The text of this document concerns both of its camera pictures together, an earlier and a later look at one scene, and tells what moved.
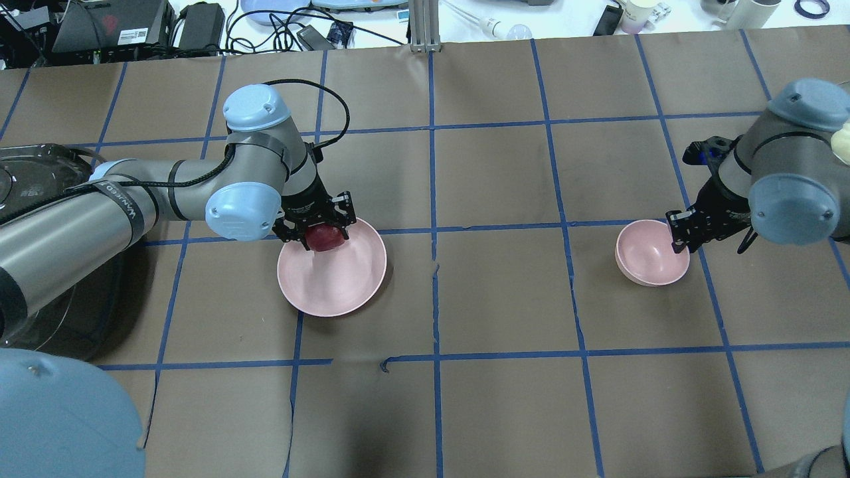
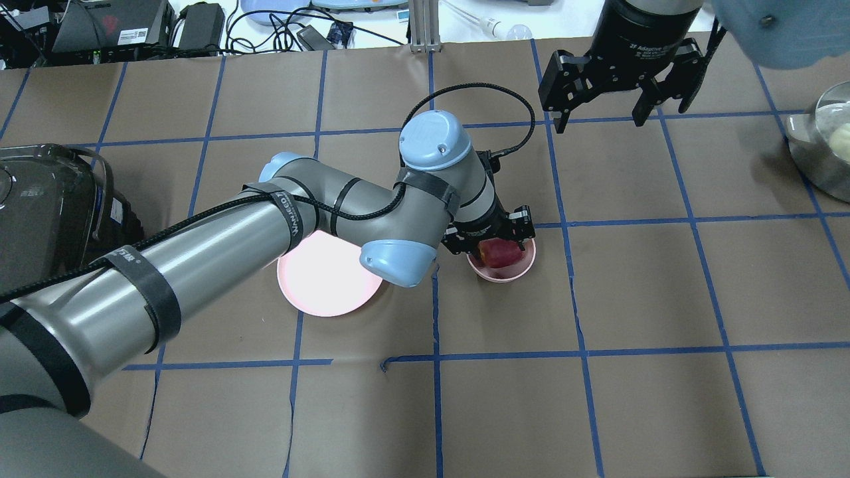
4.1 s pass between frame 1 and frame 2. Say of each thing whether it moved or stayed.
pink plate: stayed
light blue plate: stayed
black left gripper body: moved
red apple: moved
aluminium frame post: stayed
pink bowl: moved
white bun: stayed
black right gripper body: moved
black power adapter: stayed
